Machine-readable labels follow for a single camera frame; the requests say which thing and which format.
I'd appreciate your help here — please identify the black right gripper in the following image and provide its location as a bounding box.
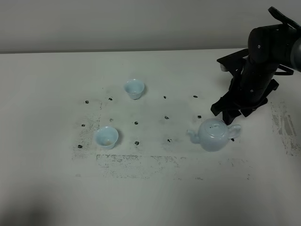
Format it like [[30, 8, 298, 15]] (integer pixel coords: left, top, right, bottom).
[[211, 49, 279, 125]]

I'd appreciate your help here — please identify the light blue porcelain teapot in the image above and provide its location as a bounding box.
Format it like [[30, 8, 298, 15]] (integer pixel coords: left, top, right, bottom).
[[187, 118, 242, 152]]

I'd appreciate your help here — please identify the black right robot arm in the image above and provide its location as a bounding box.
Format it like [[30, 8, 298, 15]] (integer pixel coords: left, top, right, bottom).
[[211, 7, 301, 125]]

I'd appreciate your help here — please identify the far light blue teacup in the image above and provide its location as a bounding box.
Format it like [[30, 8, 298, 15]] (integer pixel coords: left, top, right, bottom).
[[124, 79, 145, 100]]

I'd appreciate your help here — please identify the light blue teacup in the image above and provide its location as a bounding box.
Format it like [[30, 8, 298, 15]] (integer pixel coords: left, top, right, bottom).
[[94, 126, 119, 150], [124, 79, 145, 100]]

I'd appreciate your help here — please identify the near light blue teacup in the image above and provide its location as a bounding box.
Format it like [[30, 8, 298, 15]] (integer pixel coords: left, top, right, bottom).
[[94, 126, 119, 150]]

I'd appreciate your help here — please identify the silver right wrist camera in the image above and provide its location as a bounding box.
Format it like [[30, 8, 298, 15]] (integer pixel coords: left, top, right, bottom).
[[220, 64, 228, 72]]

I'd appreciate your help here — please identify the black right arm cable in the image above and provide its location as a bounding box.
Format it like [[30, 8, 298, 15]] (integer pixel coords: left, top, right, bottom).
[[274, 63, 295, 76]]

